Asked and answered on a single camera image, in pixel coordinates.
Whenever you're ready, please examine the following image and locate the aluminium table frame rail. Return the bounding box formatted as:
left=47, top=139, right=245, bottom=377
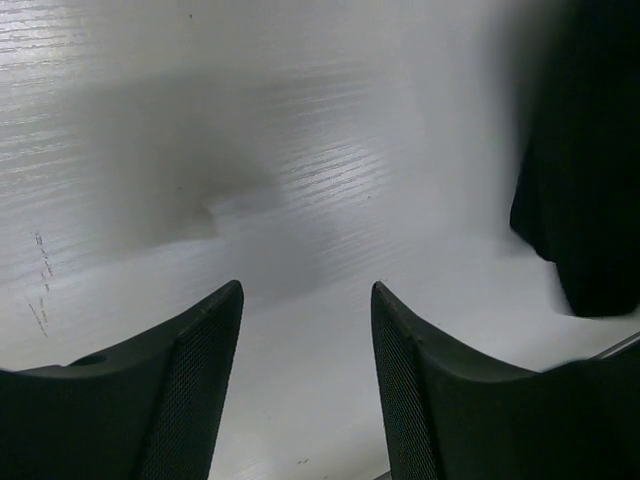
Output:
left=596, top=332, right=640, bottom=359

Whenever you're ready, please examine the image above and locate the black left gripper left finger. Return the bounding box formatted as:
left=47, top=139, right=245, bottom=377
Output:
left=1, top=280, right=244, bottom=479

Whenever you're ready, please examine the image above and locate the black skirt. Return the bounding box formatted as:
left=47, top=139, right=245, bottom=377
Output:
left=509, top=1, right=639, bottom=318

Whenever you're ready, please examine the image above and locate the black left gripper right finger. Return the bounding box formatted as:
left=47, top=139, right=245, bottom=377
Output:
left=371, top=283, right=639, bottom=479

